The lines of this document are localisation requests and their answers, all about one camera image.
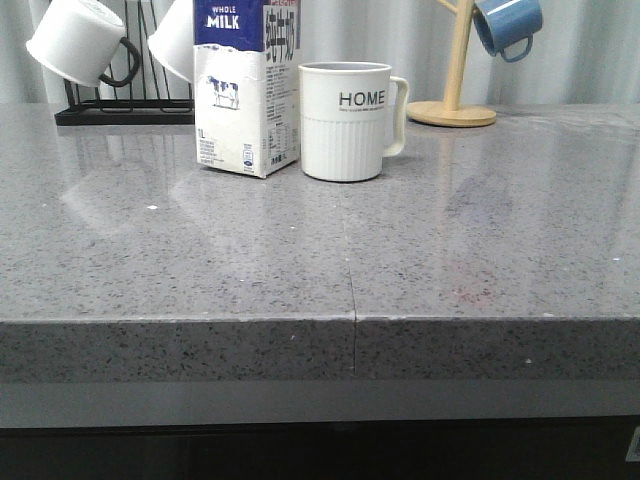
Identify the white enamel mug black handle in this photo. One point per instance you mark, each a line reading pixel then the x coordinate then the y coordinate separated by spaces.
pixel 78 40

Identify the black wire mug rack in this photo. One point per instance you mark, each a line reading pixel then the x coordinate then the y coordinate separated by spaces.
pixel 155 96

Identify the cream HOME mug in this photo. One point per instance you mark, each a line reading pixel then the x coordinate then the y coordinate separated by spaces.
pixel 353 115

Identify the blue ceramic mug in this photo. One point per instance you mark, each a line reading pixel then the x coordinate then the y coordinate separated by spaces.
pixel 506 27

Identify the wooden mug tree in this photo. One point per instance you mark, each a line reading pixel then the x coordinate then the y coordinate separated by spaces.
pixel 450 112

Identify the blue white milk carton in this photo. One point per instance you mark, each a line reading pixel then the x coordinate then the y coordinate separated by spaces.
pixel 246 85

